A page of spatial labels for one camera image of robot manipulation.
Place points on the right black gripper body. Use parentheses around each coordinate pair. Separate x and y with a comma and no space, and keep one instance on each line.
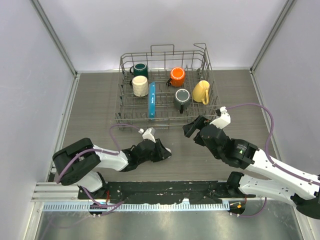
(198,140)

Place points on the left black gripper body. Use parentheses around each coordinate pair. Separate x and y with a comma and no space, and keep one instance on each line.
(144,159)

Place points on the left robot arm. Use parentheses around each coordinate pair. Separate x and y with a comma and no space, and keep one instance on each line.
(75,163)

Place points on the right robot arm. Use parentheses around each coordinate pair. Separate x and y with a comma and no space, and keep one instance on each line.
(283,182)

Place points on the yellow mug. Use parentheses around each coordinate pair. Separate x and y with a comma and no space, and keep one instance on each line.
(200,93)

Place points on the grey mug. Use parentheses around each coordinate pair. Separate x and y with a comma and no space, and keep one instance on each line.
(182,100)

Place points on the blue plate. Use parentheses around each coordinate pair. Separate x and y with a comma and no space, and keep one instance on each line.
(152,100)

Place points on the orange mug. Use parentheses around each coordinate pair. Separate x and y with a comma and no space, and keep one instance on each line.
(177,77)

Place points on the cream textured mug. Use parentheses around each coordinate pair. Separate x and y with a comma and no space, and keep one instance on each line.
(140,86)

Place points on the dark green mug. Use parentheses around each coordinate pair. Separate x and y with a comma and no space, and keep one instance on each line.
(139,69)

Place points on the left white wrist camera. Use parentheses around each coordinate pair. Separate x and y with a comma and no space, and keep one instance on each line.
(148,134)

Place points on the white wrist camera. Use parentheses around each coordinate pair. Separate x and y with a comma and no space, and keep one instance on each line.
(223,118)
(148,134)

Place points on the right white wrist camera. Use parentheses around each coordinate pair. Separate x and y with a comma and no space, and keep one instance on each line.
(223,118)

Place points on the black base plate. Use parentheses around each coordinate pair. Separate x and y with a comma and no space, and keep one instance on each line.
(168,192)

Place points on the grey wire dish rack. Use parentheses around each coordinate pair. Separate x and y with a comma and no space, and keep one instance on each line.
(160,59)

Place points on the white slotted cable duct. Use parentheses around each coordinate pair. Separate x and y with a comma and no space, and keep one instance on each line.
(83,206)

